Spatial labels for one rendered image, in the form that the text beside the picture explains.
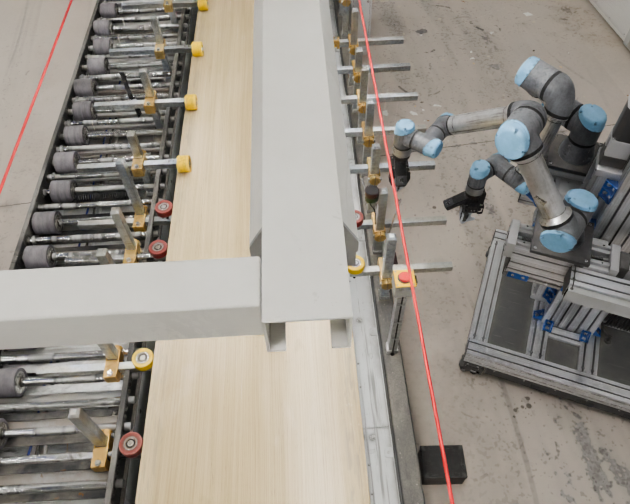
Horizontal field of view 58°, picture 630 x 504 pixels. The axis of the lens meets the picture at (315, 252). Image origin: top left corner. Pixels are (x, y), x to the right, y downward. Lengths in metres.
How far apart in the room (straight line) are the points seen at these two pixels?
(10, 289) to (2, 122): 4.54
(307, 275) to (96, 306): 0.17
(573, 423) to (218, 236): 1.98
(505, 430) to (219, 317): 2.74
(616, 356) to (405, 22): 3.42
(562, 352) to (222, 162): 1.93
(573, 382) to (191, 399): 1.83
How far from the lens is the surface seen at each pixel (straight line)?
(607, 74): 5.28
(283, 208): 0.50
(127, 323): 0.48
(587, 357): 3.18
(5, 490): 2.36
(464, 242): 3.69
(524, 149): 2.00
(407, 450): 2.26
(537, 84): 2.31
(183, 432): 2.11
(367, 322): 2.56
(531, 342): 3.12
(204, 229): 2.56
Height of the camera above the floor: 2.84
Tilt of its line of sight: 53 degrees down
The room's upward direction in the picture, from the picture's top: 2 degrees counter-clockwise
